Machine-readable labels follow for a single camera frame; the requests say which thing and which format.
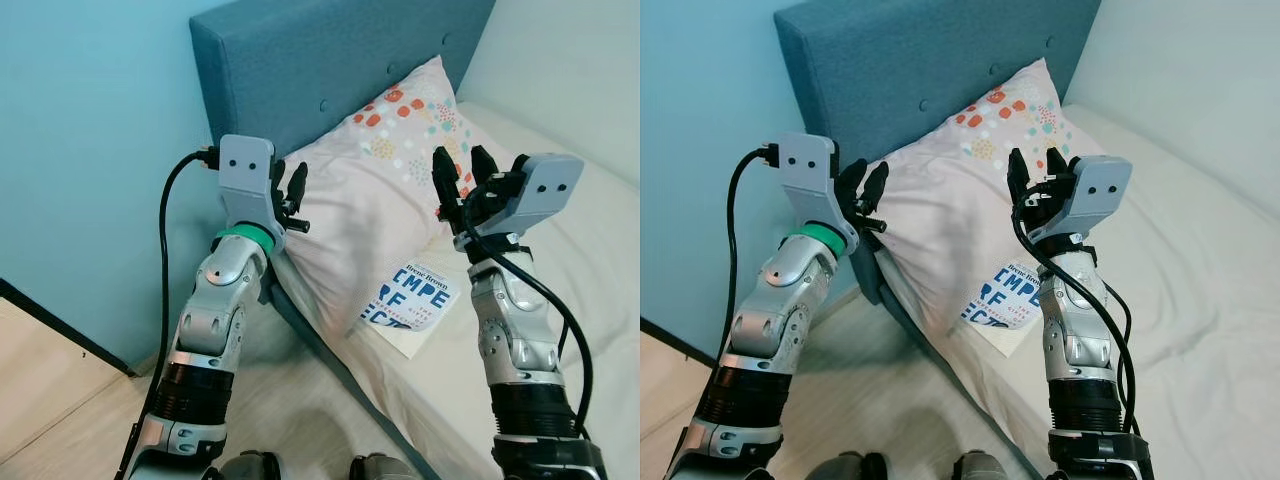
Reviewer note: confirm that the robot leg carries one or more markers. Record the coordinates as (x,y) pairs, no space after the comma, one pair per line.
(850,468)
(380,470)
(980,468)
(250,468)

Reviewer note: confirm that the white book blue letters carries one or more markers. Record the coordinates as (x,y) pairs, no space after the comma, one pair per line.
(410,300)
(1000,300)

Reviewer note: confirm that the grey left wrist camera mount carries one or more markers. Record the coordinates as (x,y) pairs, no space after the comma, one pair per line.
(810,180)
(248,180)

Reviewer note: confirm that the bed with cream sheet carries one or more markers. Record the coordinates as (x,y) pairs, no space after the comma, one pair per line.
(1200,300)
(600,280)

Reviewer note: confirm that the dark baseboard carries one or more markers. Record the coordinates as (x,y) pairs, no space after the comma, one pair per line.
(670,343)
(60,324)

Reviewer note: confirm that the blue upholstered headboard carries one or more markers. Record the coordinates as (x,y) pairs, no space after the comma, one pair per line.
(330,60)
(900,60)

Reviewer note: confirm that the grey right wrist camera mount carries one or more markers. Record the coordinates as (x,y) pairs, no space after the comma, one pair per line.
(548,190)
(1098,195)

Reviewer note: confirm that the robot left leg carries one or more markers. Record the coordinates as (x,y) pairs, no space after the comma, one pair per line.
(250,468)
(850,468)

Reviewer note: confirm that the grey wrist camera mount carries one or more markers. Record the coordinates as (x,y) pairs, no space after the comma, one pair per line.
(548,190)
(1098,195)
(248,180)
(810,180)

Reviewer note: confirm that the robot right leg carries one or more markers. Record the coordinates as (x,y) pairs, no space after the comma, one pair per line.
(980,468)
(380,470)

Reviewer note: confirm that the pink dotted pillow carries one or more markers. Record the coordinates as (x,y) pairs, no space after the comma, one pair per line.
(350,220)
(950,230)

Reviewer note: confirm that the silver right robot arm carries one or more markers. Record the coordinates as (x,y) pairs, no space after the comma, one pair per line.
(1080,340)
(515,340)

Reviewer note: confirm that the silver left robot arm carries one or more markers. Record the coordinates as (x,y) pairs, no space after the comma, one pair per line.
(770,320)
(215,320)

